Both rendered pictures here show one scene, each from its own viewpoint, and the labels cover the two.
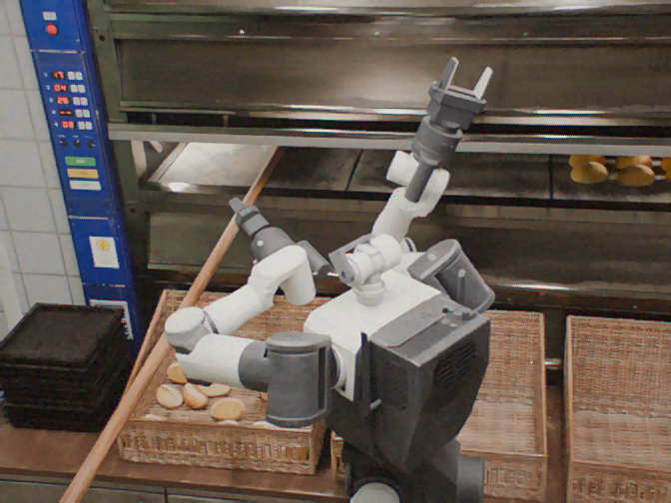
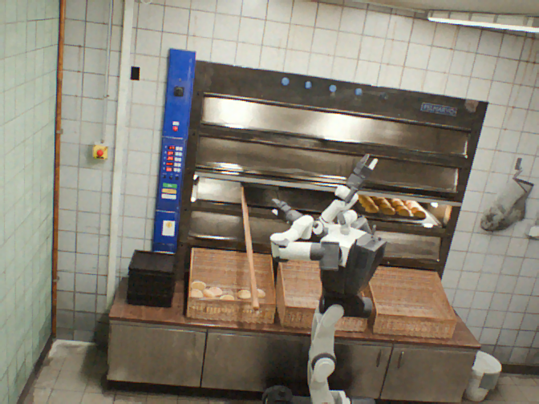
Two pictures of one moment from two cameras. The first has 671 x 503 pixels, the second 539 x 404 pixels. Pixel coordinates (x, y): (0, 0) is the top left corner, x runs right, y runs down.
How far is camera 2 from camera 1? 164 cm
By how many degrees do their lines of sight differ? 21
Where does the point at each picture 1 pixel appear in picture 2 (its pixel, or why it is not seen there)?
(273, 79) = (263, 158)
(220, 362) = (301, 249)
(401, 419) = (361, 272)
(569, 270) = not seen: hidden behind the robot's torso
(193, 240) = (210, 224)
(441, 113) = (361, 171)
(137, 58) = (205, 143)
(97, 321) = (167, 258)
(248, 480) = (245, 325)
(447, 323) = (374, 240)
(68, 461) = (162, 317)
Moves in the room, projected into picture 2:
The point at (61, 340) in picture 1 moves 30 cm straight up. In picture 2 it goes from (156, 264) to (160, 220)
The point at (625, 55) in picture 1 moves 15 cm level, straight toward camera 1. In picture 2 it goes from (395, 163) to (399, 170)
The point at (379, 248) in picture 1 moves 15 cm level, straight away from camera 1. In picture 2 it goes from (351, 214) to (342, 204)
